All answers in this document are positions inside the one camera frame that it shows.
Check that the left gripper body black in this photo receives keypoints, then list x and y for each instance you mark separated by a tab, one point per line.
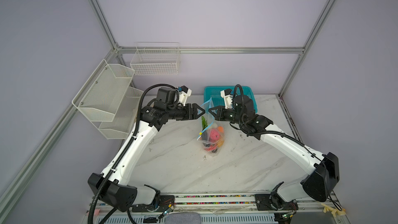
177	113

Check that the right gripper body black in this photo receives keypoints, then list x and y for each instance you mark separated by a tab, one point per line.
229	115

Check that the pink toy fruit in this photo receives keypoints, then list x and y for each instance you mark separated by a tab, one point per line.
214	136

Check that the clear zip top bag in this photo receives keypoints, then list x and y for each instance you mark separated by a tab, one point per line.
203	137

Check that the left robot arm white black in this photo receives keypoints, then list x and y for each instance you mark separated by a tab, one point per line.
112	185

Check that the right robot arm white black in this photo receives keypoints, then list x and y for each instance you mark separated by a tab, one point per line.
322	170

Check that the white mesh lower shelf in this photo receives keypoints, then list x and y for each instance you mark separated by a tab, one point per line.
125	117

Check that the white mesh shelf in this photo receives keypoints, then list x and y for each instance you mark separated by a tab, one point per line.
100	97
125	117

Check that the white mesh upper shelf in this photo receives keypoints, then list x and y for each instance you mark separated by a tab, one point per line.
100	97

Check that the grey cloth pad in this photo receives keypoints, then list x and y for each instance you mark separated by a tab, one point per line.
183	218

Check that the yellow plastic clip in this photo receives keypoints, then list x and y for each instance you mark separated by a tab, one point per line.
335	212

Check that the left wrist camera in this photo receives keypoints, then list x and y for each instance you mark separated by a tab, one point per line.
183	94

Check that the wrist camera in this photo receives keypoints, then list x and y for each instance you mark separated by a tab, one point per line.
227	96
183	94

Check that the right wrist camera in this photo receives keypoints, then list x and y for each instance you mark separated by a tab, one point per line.
227	96

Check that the white wire wall basket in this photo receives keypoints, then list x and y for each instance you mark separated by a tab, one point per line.
156	58

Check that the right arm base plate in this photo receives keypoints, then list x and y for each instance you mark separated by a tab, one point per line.
272	202

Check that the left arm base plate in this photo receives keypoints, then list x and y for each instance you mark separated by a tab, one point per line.
159	204

